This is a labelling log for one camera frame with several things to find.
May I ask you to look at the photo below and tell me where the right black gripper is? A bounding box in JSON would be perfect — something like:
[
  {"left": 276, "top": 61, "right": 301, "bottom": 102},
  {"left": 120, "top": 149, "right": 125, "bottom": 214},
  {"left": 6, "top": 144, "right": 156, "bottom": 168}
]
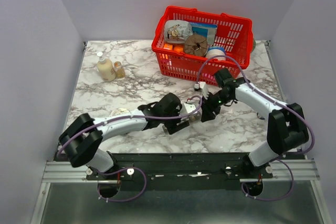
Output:
[{"left": 198, "top": 90, "right": 233, "bottom": 122}]

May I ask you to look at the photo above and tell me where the white pill bottle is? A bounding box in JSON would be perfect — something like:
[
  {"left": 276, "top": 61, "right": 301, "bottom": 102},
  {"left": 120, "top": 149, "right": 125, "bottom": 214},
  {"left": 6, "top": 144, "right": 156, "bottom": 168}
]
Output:
[{"left": 257, "top": 113, "right": 265, "bottom": 120}]

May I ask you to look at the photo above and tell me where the grey weekly pill organizer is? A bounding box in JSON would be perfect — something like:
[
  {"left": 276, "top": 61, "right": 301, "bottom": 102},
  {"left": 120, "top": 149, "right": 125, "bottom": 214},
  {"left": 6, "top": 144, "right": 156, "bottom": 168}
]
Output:
[{"left": 162, "top": 112, "right": 202, "bottom": 135}]

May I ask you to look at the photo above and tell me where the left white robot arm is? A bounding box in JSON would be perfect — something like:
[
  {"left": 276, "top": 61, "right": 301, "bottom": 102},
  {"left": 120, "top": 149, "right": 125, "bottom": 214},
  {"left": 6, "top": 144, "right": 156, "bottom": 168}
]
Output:
[{"left": 59, "top": 93, "right": 196, "bottom": 179}]

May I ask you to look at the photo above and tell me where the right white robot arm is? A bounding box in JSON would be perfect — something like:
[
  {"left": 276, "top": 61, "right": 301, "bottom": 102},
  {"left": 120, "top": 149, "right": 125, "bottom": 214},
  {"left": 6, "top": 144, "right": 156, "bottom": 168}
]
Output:
[{"left": 194, "top": 68, "right": 309, "bottom": 178}]

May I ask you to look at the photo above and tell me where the white blue tub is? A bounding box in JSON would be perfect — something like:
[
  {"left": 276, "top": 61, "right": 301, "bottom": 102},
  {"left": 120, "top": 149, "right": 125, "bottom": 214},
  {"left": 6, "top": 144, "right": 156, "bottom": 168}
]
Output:
[{"left": 205, "top": 47, "right": 226, "bottom": 61}]

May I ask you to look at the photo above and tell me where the brown round paper package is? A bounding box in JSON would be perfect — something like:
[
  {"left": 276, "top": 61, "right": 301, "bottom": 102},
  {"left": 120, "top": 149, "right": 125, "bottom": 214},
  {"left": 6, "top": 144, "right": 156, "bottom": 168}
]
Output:
[{"left": 184, "top": 34, "right": 208, "bottom": 57}]

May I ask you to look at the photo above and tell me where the orange fruit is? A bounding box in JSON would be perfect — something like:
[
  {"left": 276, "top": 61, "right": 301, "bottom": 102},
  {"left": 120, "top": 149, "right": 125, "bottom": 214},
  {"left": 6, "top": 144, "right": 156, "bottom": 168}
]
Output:
[{"left": 173, "top": 45, "right": 184, "bottom": 54}]

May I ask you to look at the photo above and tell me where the small amber bottle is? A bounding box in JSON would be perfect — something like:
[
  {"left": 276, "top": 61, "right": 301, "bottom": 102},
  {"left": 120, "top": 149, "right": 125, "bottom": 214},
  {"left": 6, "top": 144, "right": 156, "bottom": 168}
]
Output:
[{"left": 113, "top": 61, "right": 125, "bottom": 78}]

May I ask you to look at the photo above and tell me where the red plastic shopping basket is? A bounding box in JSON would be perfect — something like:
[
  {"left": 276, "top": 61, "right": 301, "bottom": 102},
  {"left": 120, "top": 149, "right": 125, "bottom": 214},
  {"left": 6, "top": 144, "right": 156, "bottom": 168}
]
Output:
[{"left": 152, "top": 6, "right": 254, "bottom": 85}]

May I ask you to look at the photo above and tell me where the orange small box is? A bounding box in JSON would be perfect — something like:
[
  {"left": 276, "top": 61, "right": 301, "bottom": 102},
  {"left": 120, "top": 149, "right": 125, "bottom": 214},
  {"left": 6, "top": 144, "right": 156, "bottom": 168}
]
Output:
[{"left": 163, "top": 43, "right": 174, "bottom": 50}]

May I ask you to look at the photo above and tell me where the blue packet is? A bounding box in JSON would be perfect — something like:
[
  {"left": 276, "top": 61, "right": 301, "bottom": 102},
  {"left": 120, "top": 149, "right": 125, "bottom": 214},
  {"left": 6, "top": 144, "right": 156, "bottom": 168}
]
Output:
[{"left": 190, "top": 22, "right": 217, "bottom": 46}]

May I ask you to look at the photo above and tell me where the silver snack pouch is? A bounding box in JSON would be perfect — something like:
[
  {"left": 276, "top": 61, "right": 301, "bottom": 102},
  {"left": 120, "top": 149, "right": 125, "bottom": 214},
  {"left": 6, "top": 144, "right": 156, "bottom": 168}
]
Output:
[{"left": 163, "top": 20, "right": 193, "bottom": 44}]

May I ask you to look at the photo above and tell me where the yellow liquid bottle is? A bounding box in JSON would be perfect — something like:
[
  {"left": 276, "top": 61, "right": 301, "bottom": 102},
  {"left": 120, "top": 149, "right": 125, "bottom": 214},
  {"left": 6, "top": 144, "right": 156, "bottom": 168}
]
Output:
[{"left": 97, "top": 52, "right": 116, "bottom": 82}]

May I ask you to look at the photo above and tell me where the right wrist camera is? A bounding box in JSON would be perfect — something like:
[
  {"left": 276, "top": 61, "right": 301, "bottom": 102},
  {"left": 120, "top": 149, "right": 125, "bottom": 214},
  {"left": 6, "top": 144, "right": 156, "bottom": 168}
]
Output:
[{"left": 194, "top": 81, "right": 209, "bottom": 100}]

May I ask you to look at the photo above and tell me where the black table front rail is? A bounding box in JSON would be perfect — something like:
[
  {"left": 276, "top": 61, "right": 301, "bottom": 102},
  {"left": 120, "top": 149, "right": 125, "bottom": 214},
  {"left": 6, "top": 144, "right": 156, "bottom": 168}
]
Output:
[{"left": 54, "top": 152, "right": 307, "bottom": 192}]

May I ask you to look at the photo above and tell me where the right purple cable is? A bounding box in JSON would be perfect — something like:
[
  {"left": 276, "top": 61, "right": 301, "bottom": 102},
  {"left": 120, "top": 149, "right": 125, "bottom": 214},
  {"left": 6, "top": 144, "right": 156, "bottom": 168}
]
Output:
[{"left": 196, "top": 55, "right": 316, "bottom": 201}]

